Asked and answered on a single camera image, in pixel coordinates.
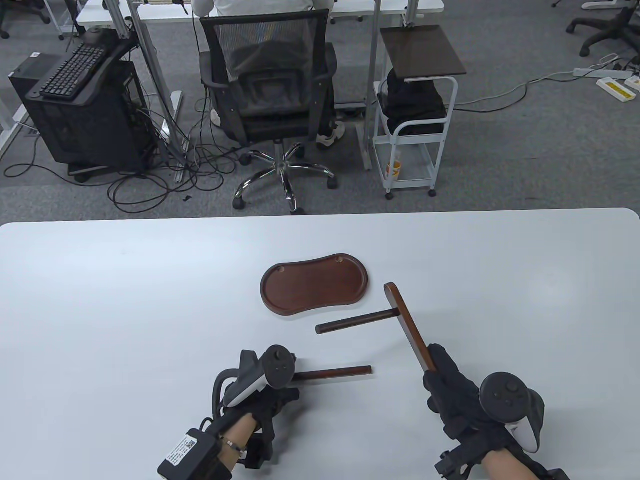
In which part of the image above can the person's right hand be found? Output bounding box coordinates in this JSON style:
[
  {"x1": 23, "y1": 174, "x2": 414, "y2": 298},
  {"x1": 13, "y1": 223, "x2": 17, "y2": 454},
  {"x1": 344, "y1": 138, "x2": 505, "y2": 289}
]
[{"x1": 423, "y1": 343, "x2": 521, "y2": 453}]

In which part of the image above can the person's left hand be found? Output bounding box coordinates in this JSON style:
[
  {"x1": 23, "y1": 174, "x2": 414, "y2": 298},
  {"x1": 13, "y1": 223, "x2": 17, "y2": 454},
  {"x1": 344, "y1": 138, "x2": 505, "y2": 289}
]
[{"x1": 220, "y1": 384, "x2": 301, "y2": 436}]

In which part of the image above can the wooden key rack rod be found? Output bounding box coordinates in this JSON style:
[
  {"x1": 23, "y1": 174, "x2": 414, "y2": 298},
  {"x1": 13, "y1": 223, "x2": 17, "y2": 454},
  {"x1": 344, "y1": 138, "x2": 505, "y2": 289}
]
[
  {"x1": 315, "y1": 309, "x2": 397, "y2": 335},
  {"x1": 291, "y1": 366, "x2": 373, "y2": 381}
]

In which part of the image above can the wooden key rack bar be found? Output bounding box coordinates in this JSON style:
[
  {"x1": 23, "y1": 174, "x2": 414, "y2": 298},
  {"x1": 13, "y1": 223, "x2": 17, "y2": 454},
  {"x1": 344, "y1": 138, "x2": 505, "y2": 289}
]
[{"x1": 384, "y1": 282, "x2": 437, "y2": 373}]

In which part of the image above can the wooden key rack tray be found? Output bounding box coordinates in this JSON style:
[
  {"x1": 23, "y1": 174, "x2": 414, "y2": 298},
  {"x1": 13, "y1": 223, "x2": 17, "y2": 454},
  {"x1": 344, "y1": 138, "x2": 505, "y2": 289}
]
[{"x1": 260, "y1": 253, "x2": 371, "y2": 317}]

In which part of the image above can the person's right forearm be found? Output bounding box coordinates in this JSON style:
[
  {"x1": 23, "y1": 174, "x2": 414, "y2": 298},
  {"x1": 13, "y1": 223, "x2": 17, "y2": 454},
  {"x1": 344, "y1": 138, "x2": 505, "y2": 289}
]
[{"x1": 480, "y1": 445, "x2": 571, "y2": 480}]

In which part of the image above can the person's left forearm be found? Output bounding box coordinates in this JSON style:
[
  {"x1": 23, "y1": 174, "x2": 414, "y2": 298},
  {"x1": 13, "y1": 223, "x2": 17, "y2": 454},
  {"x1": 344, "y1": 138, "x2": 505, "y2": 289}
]
[{"x1": 217, "y1": 414, "x2": 261, "y2": 473}]

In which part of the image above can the black white hand controller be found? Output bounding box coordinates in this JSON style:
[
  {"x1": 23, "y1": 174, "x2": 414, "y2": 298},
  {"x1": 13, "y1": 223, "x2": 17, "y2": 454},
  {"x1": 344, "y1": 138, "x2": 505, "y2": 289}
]
[
  {"x1": 214, "y1": 345, "x2": 296, "y2": 408},
  {"x1": 479, "y1": 372, "x2": 547, "y2": 455}
]

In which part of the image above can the white rolling cart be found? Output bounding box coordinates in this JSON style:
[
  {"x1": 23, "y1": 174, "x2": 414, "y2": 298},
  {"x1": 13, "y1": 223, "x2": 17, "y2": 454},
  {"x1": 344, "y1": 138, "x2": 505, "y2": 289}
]
[{"x1": 372, "y1": 75, "x2": 459, "y2": 201}]

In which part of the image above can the black bag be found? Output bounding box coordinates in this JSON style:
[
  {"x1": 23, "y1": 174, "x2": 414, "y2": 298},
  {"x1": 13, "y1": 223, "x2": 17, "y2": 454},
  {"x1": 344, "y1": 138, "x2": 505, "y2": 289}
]
[{"x1": 377, "y1": 70, "x2": 447, "y2": 135}]

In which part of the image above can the black mesh office chair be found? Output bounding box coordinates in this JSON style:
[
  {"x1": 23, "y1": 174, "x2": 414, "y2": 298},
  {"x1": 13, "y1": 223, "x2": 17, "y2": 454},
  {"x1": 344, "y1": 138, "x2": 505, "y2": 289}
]
[{"x1": 198, "y1": 9, "x2": 338, "y2": 215}]

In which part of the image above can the black computer tower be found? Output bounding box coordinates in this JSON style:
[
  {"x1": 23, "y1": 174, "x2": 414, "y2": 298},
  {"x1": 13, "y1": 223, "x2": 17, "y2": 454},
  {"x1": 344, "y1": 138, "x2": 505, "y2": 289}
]
[{"x1": 8, "y1": 54, "x2": 158, "y2": 173}]

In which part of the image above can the dark wooden board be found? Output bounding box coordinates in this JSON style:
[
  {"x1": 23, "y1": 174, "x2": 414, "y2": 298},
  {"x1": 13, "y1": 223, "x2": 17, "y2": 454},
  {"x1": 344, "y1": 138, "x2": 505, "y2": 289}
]
[{"x1": 380, "y1": 25, "x2": 467, "y2": 81}]

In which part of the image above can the white power strip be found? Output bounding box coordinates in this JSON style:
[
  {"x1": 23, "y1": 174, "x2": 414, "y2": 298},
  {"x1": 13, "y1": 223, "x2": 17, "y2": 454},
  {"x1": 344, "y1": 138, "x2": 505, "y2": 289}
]
[{"x1": 574, "y1": 67, "x2": 632, "y2": 79}]

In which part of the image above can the black keyboard tray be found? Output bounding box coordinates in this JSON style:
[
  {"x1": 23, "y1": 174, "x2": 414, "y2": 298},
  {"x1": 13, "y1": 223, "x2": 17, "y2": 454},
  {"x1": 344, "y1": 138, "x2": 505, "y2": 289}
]
[{"x1": 26, "y1": 30, "x2": 138, "y2": 106}]

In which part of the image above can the black keyboard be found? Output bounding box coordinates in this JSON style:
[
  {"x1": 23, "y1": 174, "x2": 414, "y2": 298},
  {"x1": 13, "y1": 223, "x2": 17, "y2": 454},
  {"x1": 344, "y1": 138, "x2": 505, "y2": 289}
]
[{"x1": 40, "y1": 43, "x2": 108, "y2": 99}]

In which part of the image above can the black office chair base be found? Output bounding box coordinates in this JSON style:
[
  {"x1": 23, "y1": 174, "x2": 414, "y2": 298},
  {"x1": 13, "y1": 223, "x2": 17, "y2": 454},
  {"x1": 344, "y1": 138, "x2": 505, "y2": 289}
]
[
  {"x1": 566, "y1": 0, "x2": 640, "y2": 58},
  {"x1": 0, "y1": 0, "x2": 51, "y2": 40}
]

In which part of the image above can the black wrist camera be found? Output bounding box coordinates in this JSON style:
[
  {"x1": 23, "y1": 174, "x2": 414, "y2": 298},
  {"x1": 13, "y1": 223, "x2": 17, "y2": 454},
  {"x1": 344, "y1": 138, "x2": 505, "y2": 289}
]
[
  {"x1": 244, "y1": 434, "x2": 275, "y2": 471},
  {"x1": 435, "y1": 447, "x2": 476, "y2": 480}
]

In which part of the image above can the beaded bracelet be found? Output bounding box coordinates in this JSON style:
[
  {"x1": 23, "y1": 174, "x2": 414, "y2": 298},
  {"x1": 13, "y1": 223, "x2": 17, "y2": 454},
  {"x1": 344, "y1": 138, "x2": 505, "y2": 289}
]
[{"x1": 220, "y1": 436, "x2": 248, "y2": 461}]

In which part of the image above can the bundle of black cables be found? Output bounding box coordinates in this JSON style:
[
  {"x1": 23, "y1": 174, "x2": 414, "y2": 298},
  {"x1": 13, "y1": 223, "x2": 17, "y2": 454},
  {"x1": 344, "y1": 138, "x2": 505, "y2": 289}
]
[{"x1": 4, "y1": 95, "x2": 241, "y2": 213}]

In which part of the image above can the white floor cable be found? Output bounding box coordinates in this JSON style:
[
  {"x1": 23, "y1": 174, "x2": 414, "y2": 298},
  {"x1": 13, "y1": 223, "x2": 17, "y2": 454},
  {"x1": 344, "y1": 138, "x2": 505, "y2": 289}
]
[{"x1": 457, "y1": 70, "x2": 576, "y2": 107}]

